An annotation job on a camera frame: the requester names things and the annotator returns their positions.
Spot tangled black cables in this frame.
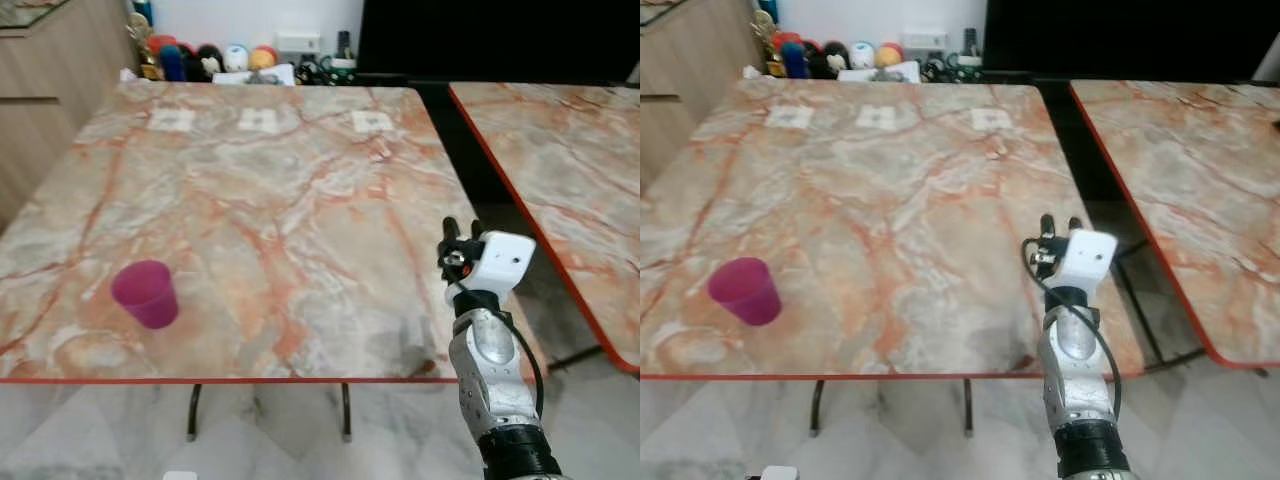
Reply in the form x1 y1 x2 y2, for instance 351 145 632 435
297 58 358 85
922 57 986 83

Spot black metal table frame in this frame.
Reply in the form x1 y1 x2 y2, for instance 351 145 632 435
548 343 606 371
185 383 353 443
810 380 974 439
1115 240 1206 376

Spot gold and blue trophy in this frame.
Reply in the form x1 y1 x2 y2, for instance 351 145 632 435
750 0 783 79
128 0 163 81

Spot pink plastic cup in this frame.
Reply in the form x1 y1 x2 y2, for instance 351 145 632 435
110 260 180 330
708 257 783 327

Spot light wooden cabinet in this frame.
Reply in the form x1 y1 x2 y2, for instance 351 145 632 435
0 0 139 226
640 0 763 191

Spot black television screen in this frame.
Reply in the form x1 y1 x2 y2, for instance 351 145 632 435
985 0 1280 81
357 0 641 81

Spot white paper sheet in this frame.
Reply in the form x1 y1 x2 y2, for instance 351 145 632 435
213 64 297 86
838 62 923 83

